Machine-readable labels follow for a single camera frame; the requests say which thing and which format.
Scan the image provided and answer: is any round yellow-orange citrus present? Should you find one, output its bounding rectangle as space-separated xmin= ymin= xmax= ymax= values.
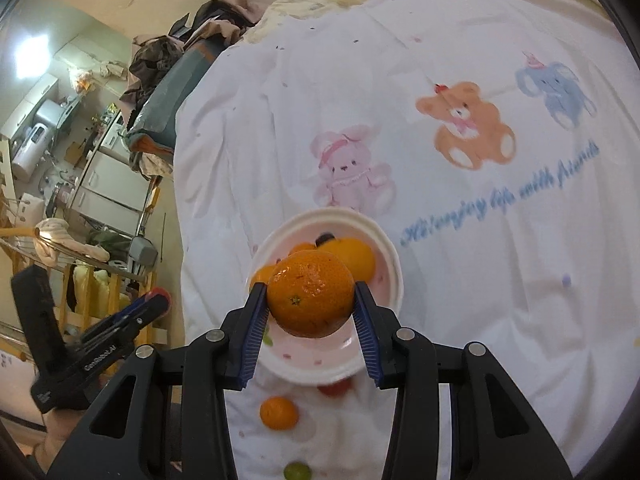
xmin=248 ymin=263 xmax=277 ymax=290

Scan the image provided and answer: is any glossy mandarin orange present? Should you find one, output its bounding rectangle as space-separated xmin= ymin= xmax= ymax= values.
xmin=267 ymin=250 xmax=355 ymax=339

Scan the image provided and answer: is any large orange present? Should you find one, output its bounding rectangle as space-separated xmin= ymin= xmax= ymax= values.
xmin=317 ymin=237 xmax=376 ymax=283

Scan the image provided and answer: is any dark blueberry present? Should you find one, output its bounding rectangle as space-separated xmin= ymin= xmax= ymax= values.
xmin=314 ymin=232 xmax=335 ymax=247

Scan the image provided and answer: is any person's left hand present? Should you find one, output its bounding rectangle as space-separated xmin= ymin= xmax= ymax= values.
xmin=32 ymin=408 xmax=86 ymax=474

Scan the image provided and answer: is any pink dotted ceramic plate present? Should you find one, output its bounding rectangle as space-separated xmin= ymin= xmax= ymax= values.
xmin=246 ymin=207 xmax=404 ymax=386

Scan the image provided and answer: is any red cherry tomato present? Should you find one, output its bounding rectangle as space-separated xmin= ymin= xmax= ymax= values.
xmin=144 ymin=287 xmax=171 ymax=304
xmin=317 ymin=377 xmax=352 ymax=399

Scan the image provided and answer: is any wooden drying rack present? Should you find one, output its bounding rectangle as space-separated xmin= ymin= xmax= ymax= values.
xmin=0 ymin=224 xmax=158 ymax=361

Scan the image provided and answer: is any green grape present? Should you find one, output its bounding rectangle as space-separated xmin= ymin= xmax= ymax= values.
xmin=283 ymin=462 xmax=312 ymax=480

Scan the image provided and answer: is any small orange kumquat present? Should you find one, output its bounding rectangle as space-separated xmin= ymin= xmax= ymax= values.
xmin=288 ymin=242 xmax=316 ymax=255

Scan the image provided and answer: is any white drawer cabinet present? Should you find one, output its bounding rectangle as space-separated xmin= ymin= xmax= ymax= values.
xmin=68 ymin=112 xmax=150 ymax=236

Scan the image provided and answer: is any dark teal pillow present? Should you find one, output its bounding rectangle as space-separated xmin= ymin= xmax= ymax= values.
xmin=125 ymin=35 xmax=227 ymax=160

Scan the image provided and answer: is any white cartoon print bedsheet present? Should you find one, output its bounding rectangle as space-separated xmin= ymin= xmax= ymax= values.
xmin=174 ymin=0 xmax=639 ymax=472

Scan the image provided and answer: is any pile of dark clothes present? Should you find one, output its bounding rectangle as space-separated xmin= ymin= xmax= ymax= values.
xmin=119 ymin=0 xmax=267 ymax=110

